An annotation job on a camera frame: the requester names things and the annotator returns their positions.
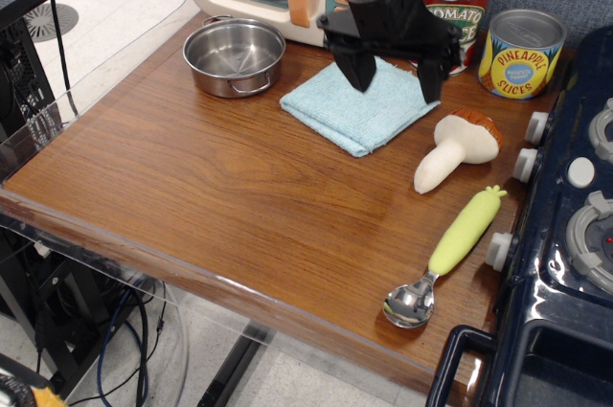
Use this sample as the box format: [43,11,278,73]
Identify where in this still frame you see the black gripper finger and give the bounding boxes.
[332,48,376,92]
[418,57,450,103]

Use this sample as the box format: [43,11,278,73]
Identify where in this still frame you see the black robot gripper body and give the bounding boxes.
[317,0,463,67]

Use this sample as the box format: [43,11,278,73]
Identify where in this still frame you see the light blue cloth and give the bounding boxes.
[280,57,440,158]

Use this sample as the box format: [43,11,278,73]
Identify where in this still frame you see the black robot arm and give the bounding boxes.
[317,0,463,103]

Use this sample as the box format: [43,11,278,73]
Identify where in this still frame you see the plush toy mushroom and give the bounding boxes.
[413,109,503,194]

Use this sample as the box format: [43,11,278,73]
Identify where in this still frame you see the pineapple slices can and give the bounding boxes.
[478,9,567,101]

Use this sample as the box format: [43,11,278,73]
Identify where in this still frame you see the stainless steel pot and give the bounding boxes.
[183,15,286,99]

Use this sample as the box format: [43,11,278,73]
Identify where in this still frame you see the dark blue toy stove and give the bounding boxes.
[427,27,612,406]

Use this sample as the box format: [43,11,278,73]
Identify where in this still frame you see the black table leg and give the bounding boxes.
[196,325,268,407]

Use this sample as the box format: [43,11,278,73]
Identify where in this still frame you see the round floor vent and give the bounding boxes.
[24,3,79,38]

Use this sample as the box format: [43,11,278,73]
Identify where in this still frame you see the green handled metal spoon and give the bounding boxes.
[382,185,508,329]

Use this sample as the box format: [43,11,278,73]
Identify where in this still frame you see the blue floor cable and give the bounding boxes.
[95,287,150,407]

